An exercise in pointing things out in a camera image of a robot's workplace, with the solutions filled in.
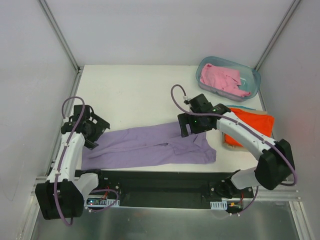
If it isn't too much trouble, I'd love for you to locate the purple t shirt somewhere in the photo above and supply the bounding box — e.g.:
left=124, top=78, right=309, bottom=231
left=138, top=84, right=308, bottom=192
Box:
left=81, top=122, right=217, bottom=170

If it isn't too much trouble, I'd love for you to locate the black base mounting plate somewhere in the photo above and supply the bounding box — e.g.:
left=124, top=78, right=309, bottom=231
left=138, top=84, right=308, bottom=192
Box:
left=75, top=169, right=258, bottom=209

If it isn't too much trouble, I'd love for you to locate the white cable duct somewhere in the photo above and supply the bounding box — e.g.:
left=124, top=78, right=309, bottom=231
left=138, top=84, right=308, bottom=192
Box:
left=85, top=197, right=120, bottom=209
left=210, top=200, right=228, bottom=211

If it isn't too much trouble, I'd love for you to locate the left white cable duct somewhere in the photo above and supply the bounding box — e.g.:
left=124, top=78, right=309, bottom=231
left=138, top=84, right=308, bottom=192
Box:
left=85, top=197, right=120, bottom=209

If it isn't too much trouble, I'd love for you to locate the folded orange t shirt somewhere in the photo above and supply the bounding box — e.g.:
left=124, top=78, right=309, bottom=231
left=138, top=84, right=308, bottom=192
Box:
left=226, top=108, right=275, bottom=146

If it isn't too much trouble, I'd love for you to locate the pink t shirt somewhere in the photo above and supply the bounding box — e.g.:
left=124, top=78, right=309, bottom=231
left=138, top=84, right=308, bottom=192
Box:
left=200, top=63, right=251, bottom=97

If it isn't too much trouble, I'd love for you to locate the aluminium frame post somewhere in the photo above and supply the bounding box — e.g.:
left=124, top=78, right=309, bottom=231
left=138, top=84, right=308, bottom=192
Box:
left=37, top=0, right=81, bottom=73
left=254, top=0, right=303, bottom=71

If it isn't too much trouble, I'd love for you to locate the right aluminium frame post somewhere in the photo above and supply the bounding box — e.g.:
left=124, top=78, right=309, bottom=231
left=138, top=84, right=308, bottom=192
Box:
left=254, top=0, right=303, bottom=71

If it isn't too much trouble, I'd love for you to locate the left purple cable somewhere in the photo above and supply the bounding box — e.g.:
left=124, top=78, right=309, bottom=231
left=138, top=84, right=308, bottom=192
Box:
left=52, top=96, right=87, bottom=227

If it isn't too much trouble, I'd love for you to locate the clear blue plastic bin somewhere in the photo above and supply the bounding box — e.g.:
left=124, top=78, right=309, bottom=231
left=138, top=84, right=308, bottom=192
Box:
left=195, top=56, right=261, bottom=102

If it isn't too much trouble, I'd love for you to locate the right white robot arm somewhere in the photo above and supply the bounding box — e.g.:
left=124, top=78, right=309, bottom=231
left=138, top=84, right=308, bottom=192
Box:
left=178, top=94, right=297, bottom=199

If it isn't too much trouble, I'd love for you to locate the folded teal t shirt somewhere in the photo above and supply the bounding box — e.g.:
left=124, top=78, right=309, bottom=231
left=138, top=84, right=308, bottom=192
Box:
left=226, top=105, right=256, bottom=111

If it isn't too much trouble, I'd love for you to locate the left aluminium frame post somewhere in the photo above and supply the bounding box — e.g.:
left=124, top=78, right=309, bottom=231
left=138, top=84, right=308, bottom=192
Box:
left=37, top=0, right=81, bottom=73

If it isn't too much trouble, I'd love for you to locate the right white cable duct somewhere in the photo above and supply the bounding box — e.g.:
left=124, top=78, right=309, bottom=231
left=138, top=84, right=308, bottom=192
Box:
left=210, top=200, right=228, bottom=211

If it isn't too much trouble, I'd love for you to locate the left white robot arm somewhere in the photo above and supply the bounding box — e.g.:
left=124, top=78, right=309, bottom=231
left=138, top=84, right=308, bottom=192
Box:
left=35, top=104, right=110, bottom=220

